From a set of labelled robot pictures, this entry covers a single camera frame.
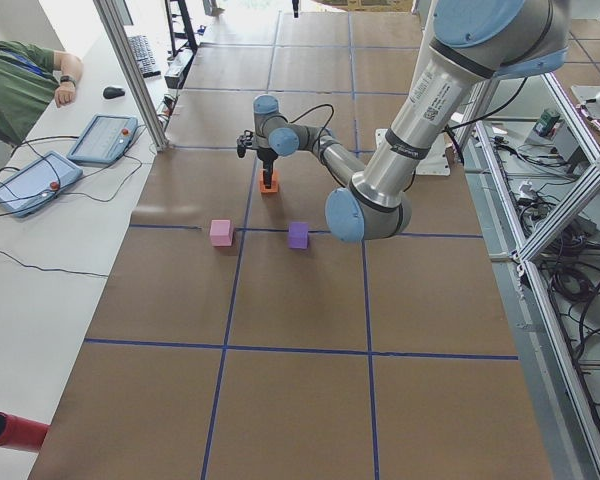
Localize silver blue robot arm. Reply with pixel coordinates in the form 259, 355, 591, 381
237, 1, 571, 242

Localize red tube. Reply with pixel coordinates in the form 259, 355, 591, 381
0, 412, 49, 452

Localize person in green shirt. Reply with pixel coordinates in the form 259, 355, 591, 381
0, 41, 83, 146

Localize black keyboard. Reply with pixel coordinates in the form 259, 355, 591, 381
127, 35, 161, 78

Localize orange foam cube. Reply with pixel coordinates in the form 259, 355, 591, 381
258, 169, 279, 194

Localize purple foam cube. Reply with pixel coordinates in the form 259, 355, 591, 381
287, 221, 309, 250

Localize aluminium frame post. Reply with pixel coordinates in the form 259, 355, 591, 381
93, 0, 169, 152

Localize person's hand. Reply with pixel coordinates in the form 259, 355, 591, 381
54, 81, 76, 108

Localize blue teach pendant near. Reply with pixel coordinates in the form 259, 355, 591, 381
0, 151, 83, 217

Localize blue teach pendant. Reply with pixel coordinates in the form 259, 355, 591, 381
67, 114, 138, 165
0, 151, 83, 217

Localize aluminium frame rack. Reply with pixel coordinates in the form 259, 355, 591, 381
461, 62, 600, 479

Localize pink foam cube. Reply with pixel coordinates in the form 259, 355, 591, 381
209, 219, 234, 247

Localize black computer mouse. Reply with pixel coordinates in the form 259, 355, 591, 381
102, 86, 125, 100

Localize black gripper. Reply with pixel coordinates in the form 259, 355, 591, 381
257, 148, 277, 189

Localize blue teach pendant far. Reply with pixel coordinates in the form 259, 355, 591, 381
67, 114, 138, 165

